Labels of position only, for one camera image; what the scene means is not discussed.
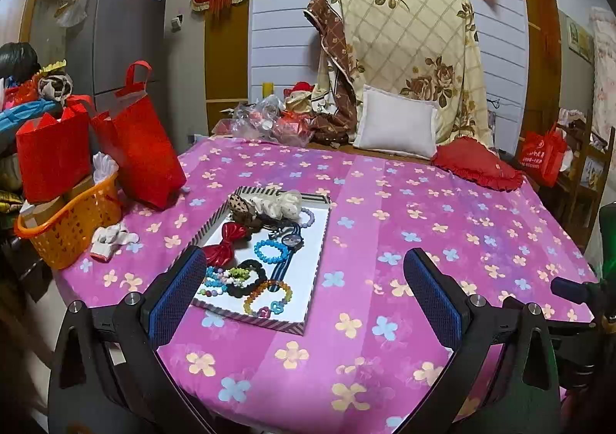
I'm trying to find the black scrunchie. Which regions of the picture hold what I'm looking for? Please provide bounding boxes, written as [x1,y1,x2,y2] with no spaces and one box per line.
[226,259,267,299]

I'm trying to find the red satin bow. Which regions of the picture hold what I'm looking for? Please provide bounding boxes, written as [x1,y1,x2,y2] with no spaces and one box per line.
[201,221,251,268]

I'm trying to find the leopard print bow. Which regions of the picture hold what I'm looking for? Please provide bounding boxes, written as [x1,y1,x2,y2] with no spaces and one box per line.
[226,193,263,232]

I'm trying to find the blue bead bracelet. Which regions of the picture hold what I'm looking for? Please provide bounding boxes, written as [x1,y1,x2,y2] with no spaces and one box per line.
[253,238,293,265]

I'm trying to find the blue striped strap watch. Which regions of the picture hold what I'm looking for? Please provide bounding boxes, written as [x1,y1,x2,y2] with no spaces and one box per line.
[254,220,304,282]

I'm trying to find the cream fluffy scrunchie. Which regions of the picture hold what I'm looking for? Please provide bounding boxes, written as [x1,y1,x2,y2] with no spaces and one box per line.
[246,190,302,221]

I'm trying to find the pink floral bed sheet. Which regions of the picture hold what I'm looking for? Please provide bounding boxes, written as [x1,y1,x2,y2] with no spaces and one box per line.
[56,139,593,433]

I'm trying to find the white gloves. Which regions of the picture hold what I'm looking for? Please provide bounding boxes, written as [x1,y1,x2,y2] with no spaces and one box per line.
[90,221,140,262]

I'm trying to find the orange plastic basket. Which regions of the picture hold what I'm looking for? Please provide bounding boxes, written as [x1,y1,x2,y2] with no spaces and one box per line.
[13,172,122,270]

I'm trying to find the wooden chair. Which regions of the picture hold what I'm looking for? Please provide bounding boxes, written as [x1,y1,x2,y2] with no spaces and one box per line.
[556,110,615,253]

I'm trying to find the striped white tray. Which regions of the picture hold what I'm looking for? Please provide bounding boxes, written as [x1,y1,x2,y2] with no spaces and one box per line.
[190,193,331,335]

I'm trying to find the red shopping bag right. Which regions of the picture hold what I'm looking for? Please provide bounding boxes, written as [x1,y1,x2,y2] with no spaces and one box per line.
[518,124,568,187]

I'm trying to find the red gift bag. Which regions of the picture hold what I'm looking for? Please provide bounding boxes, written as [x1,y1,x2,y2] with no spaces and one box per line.
[91,60,186,210]
[17,95,95,204]

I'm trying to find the red ruffled cushion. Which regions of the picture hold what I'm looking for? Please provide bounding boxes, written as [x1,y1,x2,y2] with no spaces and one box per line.
[431,136,524,191]

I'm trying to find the white small pillow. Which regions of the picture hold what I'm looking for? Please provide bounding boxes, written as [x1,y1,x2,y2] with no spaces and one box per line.
[353,86,437,160]

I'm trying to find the clear plastic bag pile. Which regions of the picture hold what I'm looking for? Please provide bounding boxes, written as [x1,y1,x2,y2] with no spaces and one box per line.
[212,94,313,147]

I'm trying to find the grey refrigerator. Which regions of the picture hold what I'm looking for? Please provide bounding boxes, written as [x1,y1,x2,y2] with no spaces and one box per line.
[66,0,169,129]

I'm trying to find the floral beige quilt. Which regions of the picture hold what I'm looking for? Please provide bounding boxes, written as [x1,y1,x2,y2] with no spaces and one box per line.
[304,0,492,145]

